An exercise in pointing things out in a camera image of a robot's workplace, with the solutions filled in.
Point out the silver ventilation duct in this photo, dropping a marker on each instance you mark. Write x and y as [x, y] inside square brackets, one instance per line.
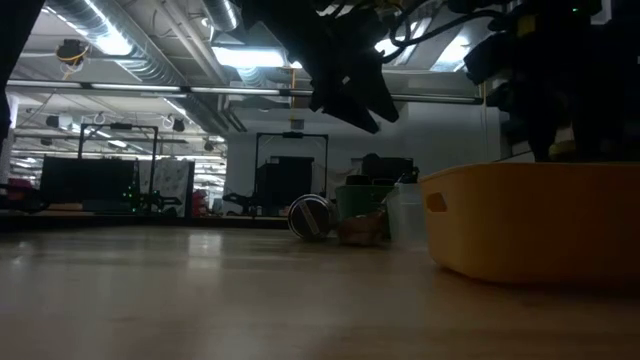
[160, 75]

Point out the small yellow plastic bin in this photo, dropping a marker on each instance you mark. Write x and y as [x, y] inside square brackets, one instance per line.
[530, 225]

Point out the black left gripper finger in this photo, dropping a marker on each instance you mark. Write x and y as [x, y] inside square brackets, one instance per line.
[377, 90]
[347, 107]

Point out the grey label spice jar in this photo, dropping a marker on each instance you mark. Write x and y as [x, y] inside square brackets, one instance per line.
[310, 217]

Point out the white patterned sheet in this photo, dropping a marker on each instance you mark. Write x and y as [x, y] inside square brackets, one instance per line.
[170, 182]

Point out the black table frame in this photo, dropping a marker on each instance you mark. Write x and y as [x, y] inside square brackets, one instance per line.
[75, 220]

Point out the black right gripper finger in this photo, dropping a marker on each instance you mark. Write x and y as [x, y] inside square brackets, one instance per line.
[600, 135]
[535, 130]

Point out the red crate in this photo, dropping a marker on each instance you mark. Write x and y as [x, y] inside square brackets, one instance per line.
[20, 189]

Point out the long horizontal metal rail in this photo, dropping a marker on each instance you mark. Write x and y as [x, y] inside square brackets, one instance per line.
[150, 88]

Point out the black gantry frame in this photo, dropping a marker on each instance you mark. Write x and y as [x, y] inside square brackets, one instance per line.
[291, 134]
[120, 126]

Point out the brown spice packet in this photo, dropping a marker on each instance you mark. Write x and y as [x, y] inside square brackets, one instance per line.
[362, 230]

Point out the clear plastic bin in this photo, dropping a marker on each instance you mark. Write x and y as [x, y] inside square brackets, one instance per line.
[407, 215]

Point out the black cabinet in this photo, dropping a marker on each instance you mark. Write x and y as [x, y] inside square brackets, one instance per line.
[285, 182]

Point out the teal plastic bin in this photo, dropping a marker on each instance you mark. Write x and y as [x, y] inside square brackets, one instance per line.
[360, 200]

